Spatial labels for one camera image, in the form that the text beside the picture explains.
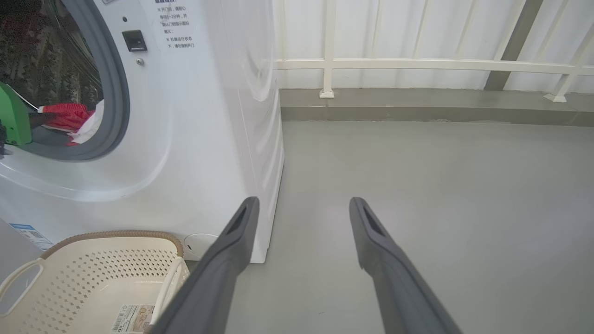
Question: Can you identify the white instruction sticker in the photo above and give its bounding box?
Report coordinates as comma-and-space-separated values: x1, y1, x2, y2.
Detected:
153, 0, 198, 51

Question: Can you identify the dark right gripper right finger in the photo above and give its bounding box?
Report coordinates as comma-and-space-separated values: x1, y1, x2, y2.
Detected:
349, 197, 463, 334

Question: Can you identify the red garment with black lettering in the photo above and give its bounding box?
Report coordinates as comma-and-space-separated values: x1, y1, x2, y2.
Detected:
38, 103, 96, 146

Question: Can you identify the grey rubber door seal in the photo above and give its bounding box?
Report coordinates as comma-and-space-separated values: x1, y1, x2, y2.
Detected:
21, 0, 131, 162

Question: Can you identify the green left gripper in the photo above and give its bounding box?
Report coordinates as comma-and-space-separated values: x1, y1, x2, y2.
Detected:
0, 81, 34, 147

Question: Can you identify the basket product label sticker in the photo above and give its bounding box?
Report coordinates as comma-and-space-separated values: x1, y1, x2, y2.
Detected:
111, 304, 156, 334

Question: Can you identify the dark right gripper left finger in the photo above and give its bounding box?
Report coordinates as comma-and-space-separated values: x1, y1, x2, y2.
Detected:
148, 196, 260, 334

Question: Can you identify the blue energy label sticker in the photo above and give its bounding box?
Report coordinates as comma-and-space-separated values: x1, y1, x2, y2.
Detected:
9, 224, 54, 251

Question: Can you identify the white metal railing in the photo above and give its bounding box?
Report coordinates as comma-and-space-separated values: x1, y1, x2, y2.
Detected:
274, 0, 594, 103

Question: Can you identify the white washing machine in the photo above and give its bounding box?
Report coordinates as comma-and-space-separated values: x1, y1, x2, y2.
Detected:
0, 0, 284, 264

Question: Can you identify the black door latch socket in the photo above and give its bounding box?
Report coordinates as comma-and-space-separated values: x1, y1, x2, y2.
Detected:
122, 30, 148, 52

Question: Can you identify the red and white garment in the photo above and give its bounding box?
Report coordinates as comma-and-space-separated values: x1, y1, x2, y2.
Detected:
70, 99, 105, 145

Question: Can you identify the cream perforated laundry basket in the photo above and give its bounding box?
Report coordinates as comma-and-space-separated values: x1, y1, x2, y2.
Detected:
0, 231, 190, 334

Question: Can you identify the steel washer drum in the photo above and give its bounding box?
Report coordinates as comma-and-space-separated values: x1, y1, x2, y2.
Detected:
0, 0, 104, 114

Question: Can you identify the round white filter cover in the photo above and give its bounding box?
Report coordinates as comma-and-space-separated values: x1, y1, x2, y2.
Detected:
184, 233, 219, 261

